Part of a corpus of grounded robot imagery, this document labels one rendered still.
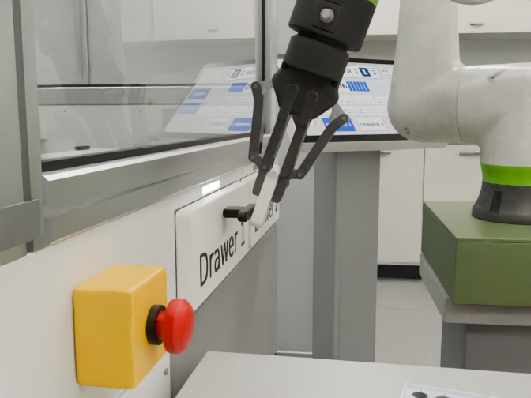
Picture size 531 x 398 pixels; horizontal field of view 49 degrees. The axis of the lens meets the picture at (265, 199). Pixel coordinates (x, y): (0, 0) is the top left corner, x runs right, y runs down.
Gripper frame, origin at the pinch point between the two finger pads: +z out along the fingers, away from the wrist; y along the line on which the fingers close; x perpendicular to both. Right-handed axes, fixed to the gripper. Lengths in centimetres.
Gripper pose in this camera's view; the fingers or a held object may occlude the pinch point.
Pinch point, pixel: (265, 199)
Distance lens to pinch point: 74.5
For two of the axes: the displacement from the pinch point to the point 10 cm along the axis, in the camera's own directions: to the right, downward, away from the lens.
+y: 9.3, 3.6, -1.1
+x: 1.7, -1.4, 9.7
